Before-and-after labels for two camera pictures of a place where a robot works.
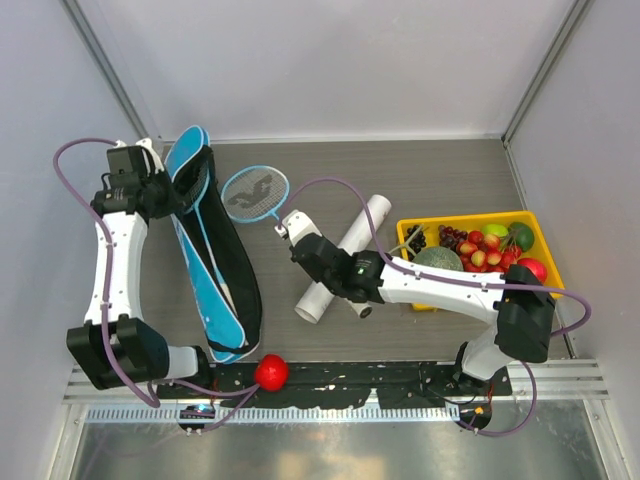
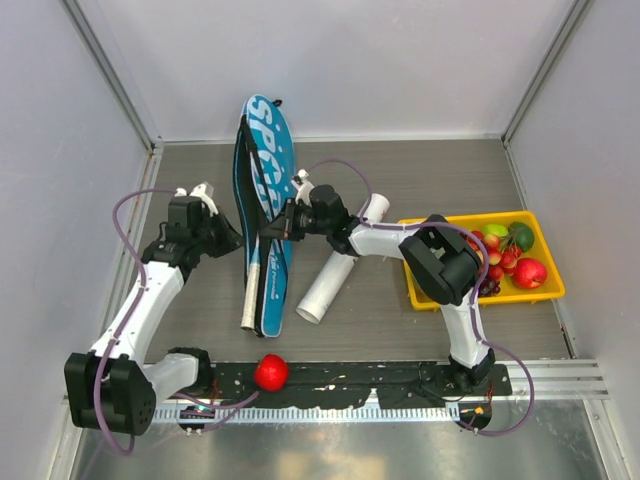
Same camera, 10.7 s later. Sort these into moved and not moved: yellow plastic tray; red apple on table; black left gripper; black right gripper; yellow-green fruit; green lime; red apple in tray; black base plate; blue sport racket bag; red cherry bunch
Moved: black right gripper; blue sport racket bag; black left gripper
Not moved: red cherry bunch; black base plate; yellow plastic tray; red apple in tray; yellow-green fruit; green lime; red apple on table
